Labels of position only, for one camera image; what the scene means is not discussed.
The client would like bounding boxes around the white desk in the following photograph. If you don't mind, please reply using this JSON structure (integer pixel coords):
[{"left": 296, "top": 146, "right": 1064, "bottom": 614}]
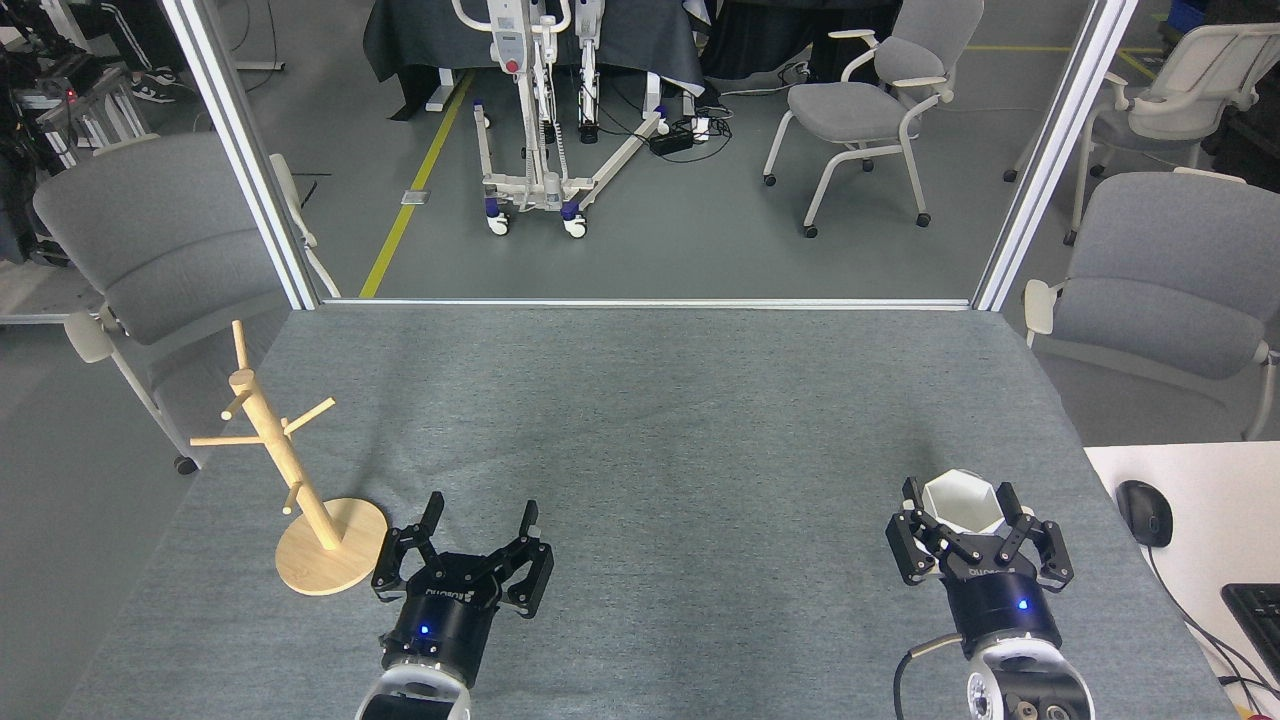
[{"left": 1085, "top": 441, "right": 1280, "bottom": 720}]

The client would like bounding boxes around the white stand on wheels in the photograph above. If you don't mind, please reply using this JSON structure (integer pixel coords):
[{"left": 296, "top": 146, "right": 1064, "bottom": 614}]
[{"left": 450, "top": 0, "right": 673, "bottom": 239}]

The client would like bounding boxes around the black computer mouse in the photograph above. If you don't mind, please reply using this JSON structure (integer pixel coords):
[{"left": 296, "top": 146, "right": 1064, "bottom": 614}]
[{"left": 1116, "top": 480, "right": 1174, "bottom": 548}]

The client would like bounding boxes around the white faceted cup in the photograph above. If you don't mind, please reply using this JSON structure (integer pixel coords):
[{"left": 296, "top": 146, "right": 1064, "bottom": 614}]
[{"left": 905, "top": 469, "right": 1036, "bottom": 543}]

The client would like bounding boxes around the white frame grey chair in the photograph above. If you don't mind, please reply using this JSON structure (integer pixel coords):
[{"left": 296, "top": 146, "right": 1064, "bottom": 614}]
[{"left": 1003, "top": 22, "right": 1280, "bottom": 246}]

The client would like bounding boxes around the black and white sneaker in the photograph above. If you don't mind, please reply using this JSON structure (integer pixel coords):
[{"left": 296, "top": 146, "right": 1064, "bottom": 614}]
[{"left": 130, "top": 68, "right": 191, "bottom": 104}]

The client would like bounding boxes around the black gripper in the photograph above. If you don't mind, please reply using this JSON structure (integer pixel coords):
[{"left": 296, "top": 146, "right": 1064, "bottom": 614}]
[
  {"left": 886, "top": 477, "right": 1074, "bottom": 659},
  {"left": 372, "top": 491, "right": 555, "bottom": 687}
]

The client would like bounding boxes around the black mouse cable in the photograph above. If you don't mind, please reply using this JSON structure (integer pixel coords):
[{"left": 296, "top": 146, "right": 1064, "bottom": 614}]
[{"left": 1145, "top": 545, "right": 1280, "bottom": 693}]

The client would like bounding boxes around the grey padded chair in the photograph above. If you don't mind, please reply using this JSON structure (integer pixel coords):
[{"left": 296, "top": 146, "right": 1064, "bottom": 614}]
[
  {"left": 762, "top": 0, "right": 986, "bottom": 239},
  {"left": 33, "top": 132, "right": 341, "bottom": 476},
  {"left": 1022, "top": 168, "right": 1280, "bottom": 441}
]

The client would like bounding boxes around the table with dark cloth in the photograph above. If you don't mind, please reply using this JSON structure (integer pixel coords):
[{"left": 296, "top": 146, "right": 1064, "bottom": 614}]
[{"left": 362, "top": 0, "right": 706, "bottom": 121}]

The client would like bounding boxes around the silver frame rail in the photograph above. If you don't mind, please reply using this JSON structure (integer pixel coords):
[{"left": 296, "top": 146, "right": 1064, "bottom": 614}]
[{"left": 318, "top": 297, "right": 973, "bottom": 312}]

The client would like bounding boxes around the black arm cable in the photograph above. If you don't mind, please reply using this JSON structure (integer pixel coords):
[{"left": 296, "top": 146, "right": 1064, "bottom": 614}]
[{"left": 893, "top": 633, "right": 967, "bottom": 720}]

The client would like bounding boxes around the black keyboard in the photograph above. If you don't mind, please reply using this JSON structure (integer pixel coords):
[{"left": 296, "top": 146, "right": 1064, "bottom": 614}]
[{"left": 1221, "top": 583, "right": 1280, "bottom": 681}]

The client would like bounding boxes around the black equipment rack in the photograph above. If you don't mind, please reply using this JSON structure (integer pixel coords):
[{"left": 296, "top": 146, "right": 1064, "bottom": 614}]
[{"left": 0, "top": 45, "right": 151, "bottom": 176}]

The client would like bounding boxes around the silver frame post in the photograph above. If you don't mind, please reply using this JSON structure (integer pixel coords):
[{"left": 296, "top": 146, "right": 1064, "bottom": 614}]
[
  {"left": 972, "top": 0, "right": 1141, "bottom": 313},
  {"left": 160, "top": 0, "right": 323, "bottom": 311}
]

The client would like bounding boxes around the black power strip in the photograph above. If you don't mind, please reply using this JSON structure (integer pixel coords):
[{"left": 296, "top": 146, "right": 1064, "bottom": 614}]
[{"left": 648, "top": 118, "right": 713, "bottom": 156}]

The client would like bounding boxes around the wooden cup rack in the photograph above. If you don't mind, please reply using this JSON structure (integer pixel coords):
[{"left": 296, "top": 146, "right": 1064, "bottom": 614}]
[{"left": 190, "top": 320, "right": 389, "bottom": 597}]

